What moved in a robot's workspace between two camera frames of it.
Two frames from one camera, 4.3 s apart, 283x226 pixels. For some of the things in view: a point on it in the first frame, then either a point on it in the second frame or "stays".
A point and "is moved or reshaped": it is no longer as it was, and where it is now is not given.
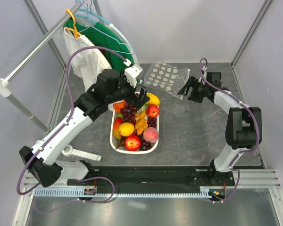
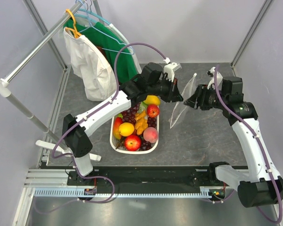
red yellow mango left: x=117 y=122 stays
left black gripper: x=138 y=102 to x=173 y=95
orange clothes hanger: x=76 y=34 stays
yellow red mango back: x=153 y=100 stays
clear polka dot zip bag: x=167 y=77 is moved or reshaped
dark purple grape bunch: x=129 y=112 stays
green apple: x=120 y=115 stays
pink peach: x=151 y=134 stays
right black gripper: x=193 y=82 to x=199 y=100
